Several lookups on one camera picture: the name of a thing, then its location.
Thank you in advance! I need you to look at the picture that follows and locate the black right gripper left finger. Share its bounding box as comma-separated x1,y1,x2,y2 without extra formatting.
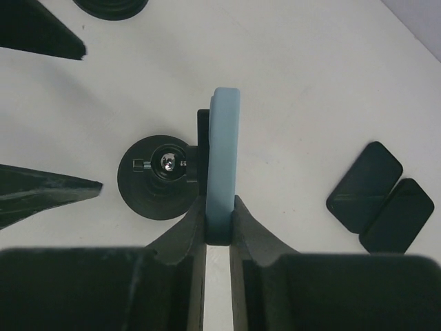
1,198,206,330

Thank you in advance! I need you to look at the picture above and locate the black phone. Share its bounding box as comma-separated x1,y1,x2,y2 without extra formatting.
359,178,435,254
326,141,403,234

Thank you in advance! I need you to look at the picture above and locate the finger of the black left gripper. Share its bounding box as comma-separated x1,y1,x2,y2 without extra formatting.
1,165,103,229
1,0,86,61

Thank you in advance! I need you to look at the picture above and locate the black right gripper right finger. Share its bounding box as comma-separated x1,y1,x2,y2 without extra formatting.
229,198,440,330

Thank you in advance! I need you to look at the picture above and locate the black round-base phone stand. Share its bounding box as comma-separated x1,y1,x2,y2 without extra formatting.
117,109,209,221
74,0,149,21

